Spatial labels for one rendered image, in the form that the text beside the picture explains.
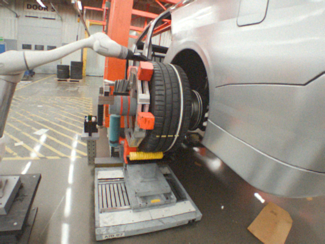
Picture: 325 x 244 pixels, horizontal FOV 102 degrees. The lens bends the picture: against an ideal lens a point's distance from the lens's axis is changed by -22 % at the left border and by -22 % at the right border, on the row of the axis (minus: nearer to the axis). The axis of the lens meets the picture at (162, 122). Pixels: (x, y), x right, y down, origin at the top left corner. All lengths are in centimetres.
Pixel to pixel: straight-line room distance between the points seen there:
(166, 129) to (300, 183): 69
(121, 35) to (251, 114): 125
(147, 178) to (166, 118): 69
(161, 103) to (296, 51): 65
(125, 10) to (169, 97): 97
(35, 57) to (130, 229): 120
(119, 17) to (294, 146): 151
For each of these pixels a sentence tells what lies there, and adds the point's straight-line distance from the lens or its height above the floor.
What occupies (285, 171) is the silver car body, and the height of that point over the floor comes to 87.
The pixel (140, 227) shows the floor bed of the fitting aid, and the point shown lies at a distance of 131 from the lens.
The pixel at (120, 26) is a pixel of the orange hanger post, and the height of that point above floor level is 146.
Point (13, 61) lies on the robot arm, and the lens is 102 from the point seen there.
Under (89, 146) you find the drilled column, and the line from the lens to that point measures 191.
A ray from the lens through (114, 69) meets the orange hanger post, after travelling 156.
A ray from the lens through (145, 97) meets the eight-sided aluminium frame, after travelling 93.
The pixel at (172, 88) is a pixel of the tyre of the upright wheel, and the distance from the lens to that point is 96.
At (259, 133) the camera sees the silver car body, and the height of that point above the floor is 96.
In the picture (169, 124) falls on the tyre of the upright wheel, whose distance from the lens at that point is 96.
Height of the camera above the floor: 113
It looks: 18 degrees down
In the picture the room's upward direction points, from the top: 8 degrees clockwise
